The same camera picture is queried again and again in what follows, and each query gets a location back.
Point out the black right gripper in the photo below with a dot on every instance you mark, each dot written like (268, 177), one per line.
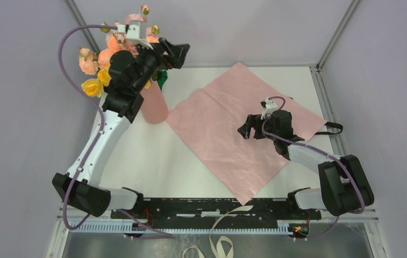
(252, 121)

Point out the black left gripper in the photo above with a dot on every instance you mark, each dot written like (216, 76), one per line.
(176, 53)

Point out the pink rose stem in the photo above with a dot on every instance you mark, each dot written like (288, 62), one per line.
(151, 31)

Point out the black ribbon gold lettering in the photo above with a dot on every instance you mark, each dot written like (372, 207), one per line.
(332, 129)

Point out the orange rose stem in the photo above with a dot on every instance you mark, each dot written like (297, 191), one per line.
(114, 42)
(90, 62)

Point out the yellow flower stem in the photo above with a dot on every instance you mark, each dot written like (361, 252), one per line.
(94, 87)

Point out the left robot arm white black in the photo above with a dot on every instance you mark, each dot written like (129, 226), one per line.
(80, 187)

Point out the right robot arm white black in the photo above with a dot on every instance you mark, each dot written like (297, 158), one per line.
(343, 185)

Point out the pink cylindrical vase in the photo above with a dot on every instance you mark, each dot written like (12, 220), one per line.
(154, 108)

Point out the pink flowers in vase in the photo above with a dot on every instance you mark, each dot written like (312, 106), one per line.
(112, 30)

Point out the green cloth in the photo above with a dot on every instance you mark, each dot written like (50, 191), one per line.
(162, 77)

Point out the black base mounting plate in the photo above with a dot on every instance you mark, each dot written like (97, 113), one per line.
(267, 208)

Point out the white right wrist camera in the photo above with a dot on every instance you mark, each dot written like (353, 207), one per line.
(269, 106)

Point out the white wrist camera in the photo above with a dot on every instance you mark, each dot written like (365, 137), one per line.
(269, 106)
(135, 34)

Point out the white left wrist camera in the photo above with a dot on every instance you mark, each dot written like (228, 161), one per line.
(135, 34)

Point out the aluminium frame rail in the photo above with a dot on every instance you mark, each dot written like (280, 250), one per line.
(330, 111)

